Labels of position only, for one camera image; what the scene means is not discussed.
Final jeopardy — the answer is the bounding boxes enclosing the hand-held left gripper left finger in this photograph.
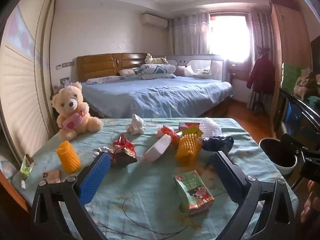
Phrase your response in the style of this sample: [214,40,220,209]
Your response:
[31,151,112,240]

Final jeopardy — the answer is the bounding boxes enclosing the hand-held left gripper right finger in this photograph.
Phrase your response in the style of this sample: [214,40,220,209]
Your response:
[212,151,297,240]

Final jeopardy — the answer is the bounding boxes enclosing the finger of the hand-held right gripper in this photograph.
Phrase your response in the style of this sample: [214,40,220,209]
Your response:
[279,133,304,155]

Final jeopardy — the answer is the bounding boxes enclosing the white trash bin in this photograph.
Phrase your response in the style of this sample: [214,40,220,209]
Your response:
[259,137,298,176]

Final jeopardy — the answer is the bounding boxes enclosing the cartoon print wrapper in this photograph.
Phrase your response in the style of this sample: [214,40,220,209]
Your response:
[93,147,114,159]

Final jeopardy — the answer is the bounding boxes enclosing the dark blue bag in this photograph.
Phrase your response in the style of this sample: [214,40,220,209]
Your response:
[201,135,234,153]

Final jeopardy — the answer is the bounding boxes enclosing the green milk carton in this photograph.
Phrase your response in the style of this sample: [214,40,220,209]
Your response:
[174,170,215,217]

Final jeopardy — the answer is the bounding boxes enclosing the red snack wrapper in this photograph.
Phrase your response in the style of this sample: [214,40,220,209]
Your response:
[111,134,138,165]

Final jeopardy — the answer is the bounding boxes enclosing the white foam fruit net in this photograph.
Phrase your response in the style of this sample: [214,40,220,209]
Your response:
[200,117,222,138]

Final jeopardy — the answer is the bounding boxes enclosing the yellow packet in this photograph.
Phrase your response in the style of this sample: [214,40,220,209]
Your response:
[182,126,203,138]

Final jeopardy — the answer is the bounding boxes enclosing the red paper box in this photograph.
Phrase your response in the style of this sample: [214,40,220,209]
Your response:
[179,121,201,132]

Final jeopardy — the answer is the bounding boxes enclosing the white tissue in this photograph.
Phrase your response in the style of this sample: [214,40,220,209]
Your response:
[125,114,146,135]

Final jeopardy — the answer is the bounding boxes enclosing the white foam block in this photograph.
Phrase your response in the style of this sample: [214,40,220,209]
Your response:
[144,134,172,164]

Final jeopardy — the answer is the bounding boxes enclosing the orange pink wrapper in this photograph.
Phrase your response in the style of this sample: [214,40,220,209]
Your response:
[157,125,182,144]

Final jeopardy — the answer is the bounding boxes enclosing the person's right hand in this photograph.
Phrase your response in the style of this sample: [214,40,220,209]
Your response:
[300,180,320,223]

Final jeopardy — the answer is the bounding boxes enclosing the black television stand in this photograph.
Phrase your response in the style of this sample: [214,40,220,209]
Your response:
[272,87,320,140]

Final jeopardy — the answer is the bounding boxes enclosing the pink phone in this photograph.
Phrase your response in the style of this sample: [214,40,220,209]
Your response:
[42,169,62,184]

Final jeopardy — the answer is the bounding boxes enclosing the green floral tablecloth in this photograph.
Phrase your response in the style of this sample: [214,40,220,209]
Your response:
[12,117,299,240]

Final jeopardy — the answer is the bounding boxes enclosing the dark coat rack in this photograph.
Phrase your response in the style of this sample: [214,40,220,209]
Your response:
[255,44,270,117]

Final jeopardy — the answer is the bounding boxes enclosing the brown knitted plush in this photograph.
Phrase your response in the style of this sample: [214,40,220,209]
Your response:
[294,71,318,98]

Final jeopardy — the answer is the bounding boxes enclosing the stack of green boxes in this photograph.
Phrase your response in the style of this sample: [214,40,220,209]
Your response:
[282,62,303,94]

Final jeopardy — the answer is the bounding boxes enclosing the green pouch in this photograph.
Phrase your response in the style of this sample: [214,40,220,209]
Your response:
[19,154,34,190]

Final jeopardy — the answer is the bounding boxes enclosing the dark red coat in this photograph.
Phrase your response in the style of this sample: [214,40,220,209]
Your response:
[246,54,275,95]

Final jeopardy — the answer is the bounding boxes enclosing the cream teddy bear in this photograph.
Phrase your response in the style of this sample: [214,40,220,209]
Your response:
[51,82,103,142]

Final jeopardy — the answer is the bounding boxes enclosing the wooden desk with drawers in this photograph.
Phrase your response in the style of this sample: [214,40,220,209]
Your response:
[226,62,253,80]

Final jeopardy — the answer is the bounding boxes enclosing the black television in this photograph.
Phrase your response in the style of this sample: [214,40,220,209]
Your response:
[310,34,320,70]

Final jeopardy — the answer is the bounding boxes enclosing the flat white blue pillow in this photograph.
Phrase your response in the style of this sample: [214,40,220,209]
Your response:
[86,75,125,84]

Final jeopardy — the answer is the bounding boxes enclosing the bed with blue sheet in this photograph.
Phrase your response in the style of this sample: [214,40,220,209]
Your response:
[80,76,234,119]

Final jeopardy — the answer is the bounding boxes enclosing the wooden wardrobe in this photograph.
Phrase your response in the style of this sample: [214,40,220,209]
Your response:
[269,4,312,133]

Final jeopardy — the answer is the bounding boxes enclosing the pink plush toy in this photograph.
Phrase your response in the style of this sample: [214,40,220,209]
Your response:
[175,65,200,78]

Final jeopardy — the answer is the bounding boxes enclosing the small pink white pillow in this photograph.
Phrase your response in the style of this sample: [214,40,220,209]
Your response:
[119,68,138,77]

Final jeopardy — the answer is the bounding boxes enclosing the white sliding closet door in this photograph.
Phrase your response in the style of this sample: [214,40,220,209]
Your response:
[0,0,57,165]

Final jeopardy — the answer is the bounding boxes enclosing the wooden headboard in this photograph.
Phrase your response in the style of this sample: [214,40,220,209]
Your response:
[76,52,148,83]

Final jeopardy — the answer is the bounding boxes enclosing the grey patterned curtain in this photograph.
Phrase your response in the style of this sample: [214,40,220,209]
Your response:
[246,10,273,110]
[168,12,210,55]

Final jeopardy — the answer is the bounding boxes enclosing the bright window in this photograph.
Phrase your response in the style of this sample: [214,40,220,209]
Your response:
[209,14,253,63]

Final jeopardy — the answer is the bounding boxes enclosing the blue cartoon print pillow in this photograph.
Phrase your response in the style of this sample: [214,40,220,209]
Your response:
[137,64,177,80]

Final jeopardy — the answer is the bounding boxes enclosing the white yellow plush toy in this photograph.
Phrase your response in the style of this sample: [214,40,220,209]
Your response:
[145,53,168,64]

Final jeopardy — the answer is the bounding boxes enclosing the dark red box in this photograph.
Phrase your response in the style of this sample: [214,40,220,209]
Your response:
[269,0,300,10]

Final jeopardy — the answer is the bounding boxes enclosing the white air conditioner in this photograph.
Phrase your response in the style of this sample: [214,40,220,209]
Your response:
[142,13,168,29]

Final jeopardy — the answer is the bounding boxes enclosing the grey bed guard rail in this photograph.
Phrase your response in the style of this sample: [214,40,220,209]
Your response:
[166,54,224,82]

